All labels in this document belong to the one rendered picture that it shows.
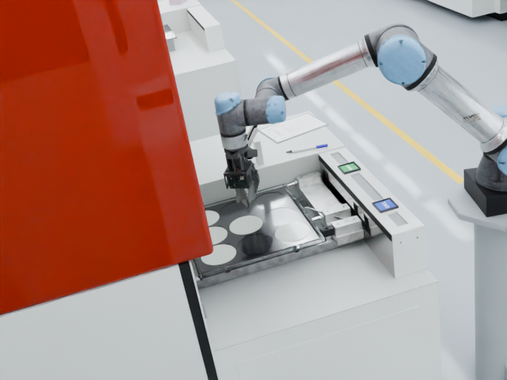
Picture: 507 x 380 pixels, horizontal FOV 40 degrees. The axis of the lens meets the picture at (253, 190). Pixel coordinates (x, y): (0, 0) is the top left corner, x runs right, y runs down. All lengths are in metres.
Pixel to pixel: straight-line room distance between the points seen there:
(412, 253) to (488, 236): 0.42
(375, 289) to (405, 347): 0.20
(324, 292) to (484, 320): 0.74
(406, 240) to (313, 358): 0.39
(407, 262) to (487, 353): 0.73
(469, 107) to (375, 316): 0.60
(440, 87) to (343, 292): 0.59
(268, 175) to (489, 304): 0.83
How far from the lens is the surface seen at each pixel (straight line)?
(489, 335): 2.48
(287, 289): 1.91
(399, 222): 1.88
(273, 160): 2.26
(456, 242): 3.50
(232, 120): 1.92
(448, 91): 1.88
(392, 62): 1.81
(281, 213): 2.09
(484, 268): 2.32
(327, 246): 2.02
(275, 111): 1.89
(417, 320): 1.93
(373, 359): 1.95
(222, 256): 1.94
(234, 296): 1.92
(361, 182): 2.09
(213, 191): 2.22
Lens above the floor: 1.96
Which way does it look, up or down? 28 degrees down
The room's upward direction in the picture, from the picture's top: 10 degrees counter-clockwise
